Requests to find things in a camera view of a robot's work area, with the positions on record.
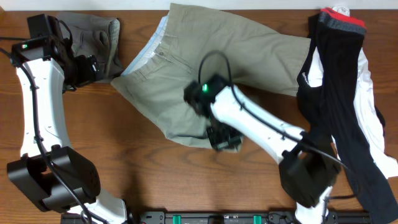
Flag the khaki shorts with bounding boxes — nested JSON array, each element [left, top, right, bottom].
[[111, 3, 310, 148]]

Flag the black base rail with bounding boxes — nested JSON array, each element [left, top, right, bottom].
[[60, 210, 373, 224]]

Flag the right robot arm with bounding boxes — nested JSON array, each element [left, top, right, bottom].
[[183, 75, 341, 223]]

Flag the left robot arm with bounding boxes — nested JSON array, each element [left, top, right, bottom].
[[7, 14, 134, 223]]

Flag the dark navy garment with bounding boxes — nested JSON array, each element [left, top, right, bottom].
[[341, 156, 397, 224]]

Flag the folded grey shorts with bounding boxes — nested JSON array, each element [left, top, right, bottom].
[[57, 12, 123, 83]]

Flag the black garment with logo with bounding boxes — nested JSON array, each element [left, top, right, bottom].
[[297, 14, 323, 129]]

